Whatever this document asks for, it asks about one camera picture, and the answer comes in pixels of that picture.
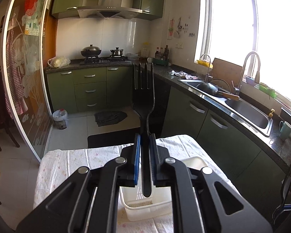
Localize white plastic utensil caddy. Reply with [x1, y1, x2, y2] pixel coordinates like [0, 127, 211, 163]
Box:
[119, 156, 212, 222]

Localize white floral tablecloth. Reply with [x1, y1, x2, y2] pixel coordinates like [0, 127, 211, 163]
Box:
[33, 135, 236, 232]

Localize green mug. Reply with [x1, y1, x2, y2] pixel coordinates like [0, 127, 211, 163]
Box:
[279, 121, 291, 140]

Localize dark floor mat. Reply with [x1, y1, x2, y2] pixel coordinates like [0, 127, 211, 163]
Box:
[94, 111, 128, 127]

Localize trash bin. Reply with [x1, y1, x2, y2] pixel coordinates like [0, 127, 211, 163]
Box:
[52, 109, 68, 130]

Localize steel sink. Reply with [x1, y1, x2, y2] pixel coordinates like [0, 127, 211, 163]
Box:
[179, 79, 273, 137]

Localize green lower cabinets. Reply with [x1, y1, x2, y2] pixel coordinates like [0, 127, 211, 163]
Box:
[46, 64, 132, 114]

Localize black pan in sink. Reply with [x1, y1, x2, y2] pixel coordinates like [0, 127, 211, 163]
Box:
[197, 82, 240, 101]

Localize tall steel faucet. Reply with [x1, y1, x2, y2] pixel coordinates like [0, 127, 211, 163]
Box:
[234, 50, 261, 95]

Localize green container on sill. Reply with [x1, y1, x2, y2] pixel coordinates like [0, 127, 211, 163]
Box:
[259, 83, 278, 99]

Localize small steel faucet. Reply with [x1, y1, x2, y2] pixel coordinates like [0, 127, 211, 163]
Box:
[200, 53, 212, 83]

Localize wooden cutting board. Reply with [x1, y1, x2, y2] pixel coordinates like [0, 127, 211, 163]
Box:
[210, 58, 242, 87]

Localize purple bowl on sill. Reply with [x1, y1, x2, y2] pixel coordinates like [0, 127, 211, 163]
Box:
[245, 76, 257, 87]

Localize crumpled dish rag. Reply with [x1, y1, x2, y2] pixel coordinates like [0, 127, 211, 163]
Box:
[169, 70, 199, 80]

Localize glass sliding door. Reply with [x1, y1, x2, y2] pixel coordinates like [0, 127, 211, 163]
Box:
[1, 0, 52, 161]

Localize yellow sponge holder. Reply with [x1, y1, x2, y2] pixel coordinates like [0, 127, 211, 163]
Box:
[197, 59, 213, 69]

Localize white plastic bag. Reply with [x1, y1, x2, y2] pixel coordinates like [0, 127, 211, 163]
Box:
[47, 56, 71, 68]

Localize gas stove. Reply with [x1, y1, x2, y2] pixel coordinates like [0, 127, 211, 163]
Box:
[80, 56, 132, 65]

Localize checkered apron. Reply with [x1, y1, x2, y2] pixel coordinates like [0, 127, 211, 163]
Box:
[4, 16, 26, 116]

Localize condiment bottles rack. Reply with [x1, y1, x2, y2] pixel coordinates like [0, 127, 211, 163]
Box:
[152, 45, 171, 66]

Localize black wok with lid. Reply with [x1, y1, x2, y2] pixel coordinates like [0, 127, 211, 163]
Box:
[81, 44, 101, 57]

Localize steel pot with lid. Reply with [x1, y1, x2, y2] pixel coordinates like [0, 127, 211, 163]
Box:
[110, 47, 123, 57]

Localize steel range hood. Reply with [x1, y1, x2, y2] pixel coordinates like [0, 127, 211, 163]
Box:
[78, 0, 142, 19]

